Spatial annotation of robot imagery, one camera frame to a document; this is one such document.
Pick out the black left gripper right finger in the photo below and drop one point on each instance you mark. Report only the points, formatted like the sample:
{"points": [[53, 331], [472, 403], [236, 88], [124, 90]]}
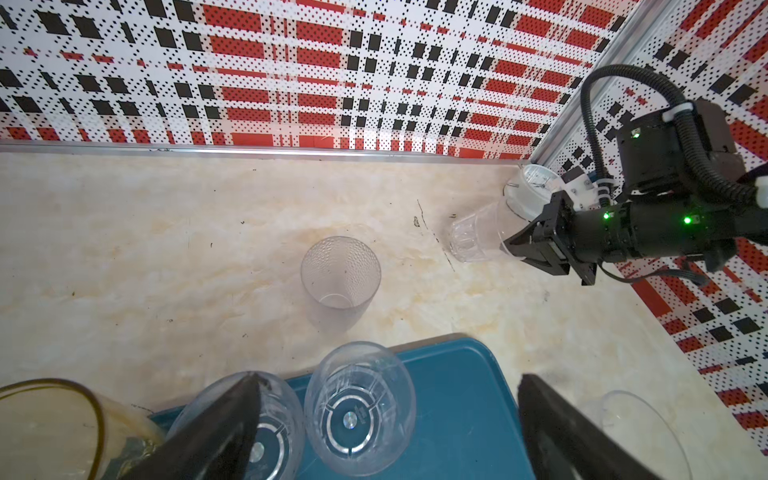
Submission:
{"points": [[561, 443]]}

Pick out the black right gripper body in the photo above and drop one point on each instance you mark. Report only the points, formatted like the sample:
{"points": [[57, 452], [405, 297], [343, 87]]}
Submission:
{"points": [[561, 239]]}

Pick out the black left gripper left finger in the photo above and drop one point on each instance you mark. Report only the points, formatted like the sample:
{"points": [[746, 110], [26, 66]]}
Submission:
{"points": [[216, 445]]}

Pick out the frosted white cup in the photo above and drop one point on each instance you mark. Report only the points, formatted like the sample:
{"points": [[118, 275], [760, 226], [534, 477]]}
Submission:
{"points": [[279, 440]]}

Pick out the clear glass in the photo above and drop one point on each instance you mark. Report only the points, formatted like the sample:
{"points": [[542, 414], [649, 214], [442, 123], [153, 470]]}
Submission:
{"points": [[360, 409], [632, 423], [480, 236]]}

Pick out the teal plastic tray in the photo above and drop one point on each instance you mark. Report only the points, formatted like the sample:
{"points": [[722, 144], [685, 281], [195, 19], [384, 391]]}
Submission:
{"points": [[466, 426]]}

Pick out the amber tall glass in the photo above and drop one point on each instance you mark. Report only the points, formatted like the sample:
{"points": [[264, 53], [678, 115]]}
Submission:
{"points": [[59, 429]]}

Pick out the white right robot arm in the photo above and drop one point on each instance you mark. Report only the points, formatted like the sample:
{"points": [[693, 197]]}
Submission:
{"points": [[686, 194]]}

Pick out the white alarm clock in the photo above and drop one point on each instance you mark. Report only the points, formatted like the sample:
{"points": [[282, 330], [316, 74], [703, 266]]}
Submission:
{"points": [[532, 186]]}

